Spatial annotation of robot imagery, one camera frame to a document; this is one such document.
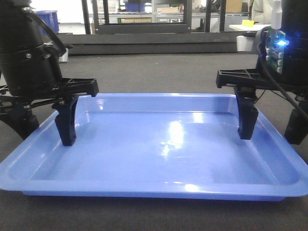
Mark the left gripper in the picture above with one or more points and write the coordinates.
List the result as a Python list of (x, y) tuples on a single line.
[(33, 78)]

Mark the green circuit board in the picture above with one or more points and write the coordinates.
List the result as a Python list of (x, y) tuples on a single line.
[(275, 44)]

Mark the black metal frame cart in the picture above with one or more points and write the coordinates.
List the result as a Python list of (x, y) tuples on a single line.
[(137, 16)]

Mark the large blue crate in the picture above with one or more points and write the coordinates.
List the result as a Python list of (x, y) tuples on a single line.
[(50, 18)]

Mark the black conveyor rail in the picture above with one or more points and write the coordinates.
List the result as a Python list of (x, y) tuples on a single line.
[(124, 44)]

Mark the person in beige jacket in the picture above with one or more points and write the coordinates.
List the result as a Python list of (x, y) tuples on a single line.
[(262, 11)]

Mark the white background table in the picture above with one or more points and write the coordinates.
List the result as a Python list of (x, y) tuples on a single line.
[(256, 27)]

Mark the blue plastic tray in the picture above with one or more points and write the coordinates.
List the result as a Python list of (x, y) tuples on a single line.
[(157, 145)]

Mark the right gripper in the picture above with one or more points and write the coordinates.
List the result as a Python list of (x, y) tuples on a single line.
[(294, 78)]

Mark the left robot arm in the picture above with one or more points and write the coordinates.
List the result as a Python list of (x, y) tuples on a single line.
[(21, 29)]

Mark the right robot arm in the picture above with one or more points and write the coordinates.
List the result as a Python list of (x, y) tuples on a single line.
[(290, 17)]

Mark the yellow box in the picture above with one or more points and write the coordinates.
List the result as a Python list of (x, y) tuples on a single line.
[(248, 23)]

